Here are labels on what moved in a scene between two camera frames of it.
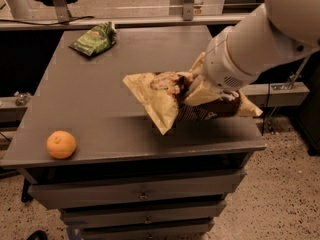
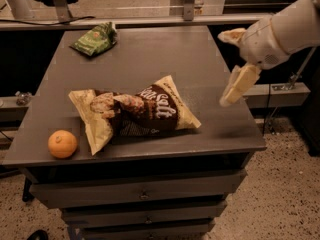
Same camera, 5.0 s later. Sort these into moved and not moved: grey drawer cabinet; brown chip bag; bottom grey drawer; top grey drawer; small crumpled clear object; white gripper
Moved: white gripper; brown chip bag
Not moved: grey drawer cabinet; small crumpled clear object; bottom grey drawer; top grey drawer
